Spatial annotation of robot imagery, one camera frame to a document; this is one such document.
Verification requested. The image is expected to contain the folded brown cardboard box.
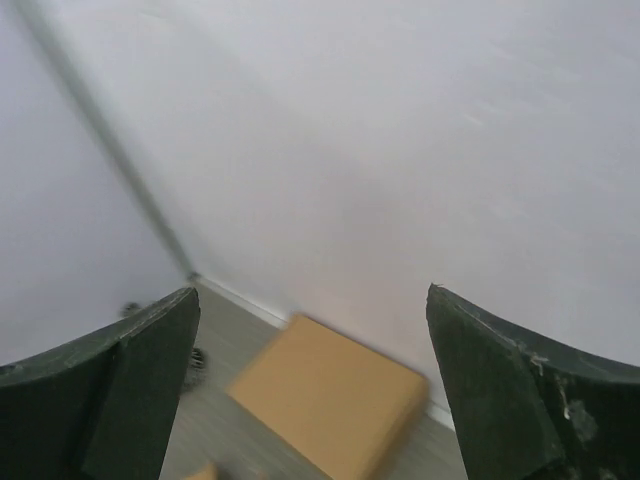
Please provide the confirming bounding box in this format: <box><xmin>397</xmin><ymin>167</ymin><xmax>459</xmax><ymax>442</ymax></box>
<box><xmin>227</xmin><ymin>314</ymin><xmax>429</xmax><ymax>479</ymax></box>

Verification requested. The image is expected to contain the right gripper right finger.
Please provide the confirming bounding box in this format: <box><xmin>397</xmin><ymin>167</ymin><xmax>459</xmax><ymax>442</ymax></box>
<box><xmin>426</xmin><ymin>285</ymin><xmax>639</xmax><ymax>479</ymax></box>

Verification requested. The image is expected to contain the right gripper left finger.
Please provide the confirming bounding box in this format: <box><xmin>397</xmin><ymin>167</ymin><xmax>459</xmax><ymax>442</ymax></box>
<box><xmin>1</xmin><ymin>287</ymin><xmax>200</xmax><ymax>479</ymax></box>

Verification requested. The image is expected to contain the left aluminium corner post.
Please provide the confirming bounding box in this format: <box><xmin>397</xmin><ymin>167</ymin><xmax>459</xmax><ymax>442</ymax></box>
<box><xmin>9</xmin><ymin>1</ymin><xmax>199</xmax><ymax>281</ymax></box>

